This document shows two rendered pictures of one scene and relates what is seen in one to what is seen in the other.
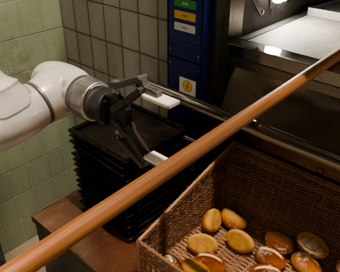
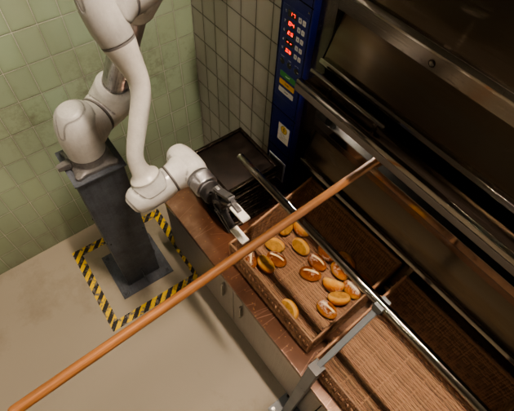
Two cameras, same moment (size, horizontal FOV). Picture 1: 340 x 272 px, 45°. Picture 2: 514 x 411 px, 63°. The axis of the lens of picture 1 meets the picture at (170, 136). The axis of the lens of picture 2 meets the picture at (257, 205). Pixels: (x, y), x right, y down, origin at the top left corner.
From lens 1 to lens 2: 77 cm
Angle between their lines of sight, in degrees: 25
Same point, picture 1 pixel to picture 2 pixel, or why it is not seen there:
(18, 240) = not seen: hidden behind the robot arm
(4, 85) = (151, 179)
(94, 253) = (203, 236)
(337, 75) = (378, 173)
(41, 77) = (173, 165)
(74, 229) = (184, 293)
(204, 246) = (275, 247)
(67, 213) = (188, 201)
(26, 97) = (163, 184)
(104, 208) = (200, 282)
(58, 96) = (183, 180)
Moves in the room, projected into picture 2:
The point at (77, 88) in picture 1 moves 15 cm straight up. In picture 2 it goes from (194, 180) to (190, 150)
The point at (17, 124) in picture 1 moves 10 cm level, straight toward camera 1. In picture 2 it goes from (157, 200) to (161, 225)
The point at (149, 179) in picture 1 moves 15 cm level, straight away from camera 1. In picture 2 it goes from (225, 266) to (232, 223)
